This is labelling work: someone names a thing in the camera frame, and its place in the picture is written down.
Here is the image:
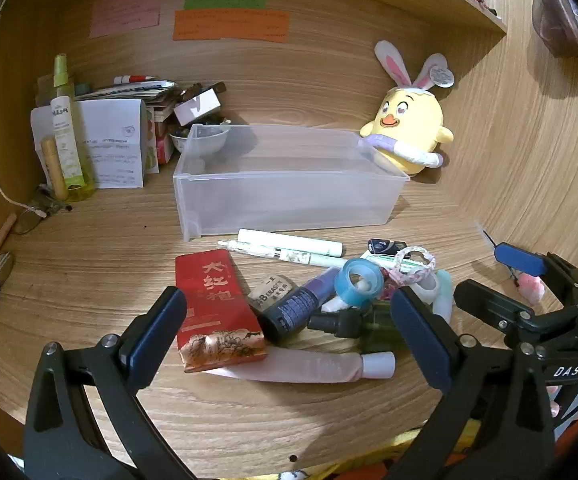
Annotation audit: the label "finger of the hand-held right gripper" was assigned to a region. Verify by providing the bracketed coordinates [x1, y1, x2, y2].
[495, 242, 550, 276]
[453, 279, 537, 348]

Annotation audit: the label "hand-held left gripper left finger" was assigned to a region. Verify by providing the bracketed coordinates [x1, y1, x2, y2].
[23, 286, 190, 480]

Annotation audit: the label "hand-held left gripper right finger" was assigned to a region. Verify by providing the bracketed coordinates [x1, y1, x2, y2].
[384, 286, 557, 480]

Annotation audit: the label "dark green spray bottle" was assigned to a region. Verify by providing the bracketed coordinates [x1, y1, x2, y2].
[308, 300, 414, 353]

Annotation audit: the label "white translucent roll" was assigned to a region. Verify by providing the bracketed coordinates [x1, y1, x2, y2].
[411, 269, 454, 323]

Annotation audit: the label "pink character keychain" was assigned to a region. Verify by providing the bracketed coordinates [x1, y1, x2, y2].
[379, 267, 410, 301]

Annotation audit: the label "red tea box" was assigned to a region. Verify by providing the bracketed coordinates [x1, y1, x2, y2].
[175, 249, 268, 373]

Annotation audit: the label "pink translucent bracelet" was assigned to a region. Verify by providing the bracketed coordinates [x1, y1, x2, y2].
[386, 245, 437, 286]

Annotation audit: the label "blue tape roll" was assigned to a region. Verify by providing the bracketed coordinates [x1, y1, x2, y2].
[334, 257, 384, 307]

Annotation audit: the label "pink squeeze tube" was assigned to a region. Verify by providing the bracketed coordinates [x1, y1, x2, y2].
[211, 347, 397, 385]

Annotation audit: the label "eraser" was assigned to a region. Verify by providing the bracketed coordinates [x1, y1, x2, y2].
[246, 274, 294, 311]

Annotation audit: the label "dark purple bottle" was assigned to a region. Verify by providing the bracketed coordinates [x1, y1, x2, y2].
[260, 266, 342, 346]

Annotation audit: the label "clear plastic bin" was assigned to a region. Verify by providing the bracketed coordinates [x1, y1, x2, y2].
[171, 124, 410, 242]

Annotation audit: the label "person's right hand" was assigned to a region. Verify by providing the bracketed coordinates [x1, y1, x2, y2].
[545, 385, 562, 418]

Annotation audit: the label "small pink plush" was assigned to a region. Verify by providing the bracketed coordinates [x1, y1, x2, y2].
[516, 272, 544, 306]

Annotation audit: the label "white green tube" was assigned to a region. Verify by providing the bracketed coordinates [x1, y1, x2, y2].
[361, 254, 420, 273]

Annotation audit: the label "small blue packet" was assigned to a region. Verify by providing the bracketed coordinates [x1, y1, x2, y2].
[367, 237, 407, 256]

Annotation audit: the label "slim white pen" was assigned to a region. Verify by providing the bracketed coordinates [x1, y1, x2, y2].
[218, 239, 350, 268]

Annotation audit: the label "thick white marker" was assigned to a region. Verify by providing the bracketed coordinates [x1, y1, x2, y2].
[237, 228, 344, 257]

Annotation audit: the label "eyeglasses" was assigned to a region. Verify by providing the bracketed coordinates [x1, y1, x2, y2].
[14, 187, 72, 236]

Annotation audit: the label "yellow chick plush toy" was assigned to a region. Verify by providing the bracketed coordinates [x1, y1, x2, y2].
[359, 40, 456, 177]

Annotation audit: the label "wooden stick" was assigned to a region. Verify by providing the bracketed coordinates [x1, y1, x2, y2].
[0, 212, 18, 256]

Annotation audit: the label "white folded paper box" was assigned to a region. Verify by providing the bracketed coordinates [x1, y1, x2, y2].
[31, 99, 147, 190]

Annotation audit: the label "colourful small carton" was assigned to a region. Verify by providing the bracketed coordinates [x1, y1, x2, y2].
[144, 105, 177, 173]

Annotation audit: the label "small yellow tube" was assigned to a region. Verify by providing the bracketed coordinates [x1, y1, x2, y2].
[40, 135, 70, 202]

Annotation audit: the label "white bowl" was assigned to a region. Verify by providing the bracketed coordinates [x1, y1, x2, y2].
[169, 124, 230, 156]

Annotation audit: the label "yellow green spray bottle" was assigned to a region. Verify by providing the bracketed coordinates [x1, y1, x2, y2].
[50, 53, 97, 202]

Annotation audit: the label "small white box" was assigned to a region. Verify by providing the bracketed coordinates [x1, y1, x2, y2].
[173, 89, 222, 126]

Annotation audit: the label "stack of booklets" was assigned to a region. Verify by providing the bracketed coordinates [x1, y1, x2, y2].
[74, 80, 180, 103]

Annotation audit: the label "orange sticky note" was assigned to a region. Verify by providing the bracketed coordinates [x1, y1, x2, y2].
[172, 9, 290, 42]

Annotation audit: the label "pink sticky note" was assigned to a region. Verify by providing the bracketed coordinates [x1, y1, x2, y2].
[89, 0, 161, 38]

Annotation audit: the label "green sticky note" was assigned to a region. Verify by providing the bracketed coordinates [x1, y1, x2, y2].
[184, 0, 267, 11]

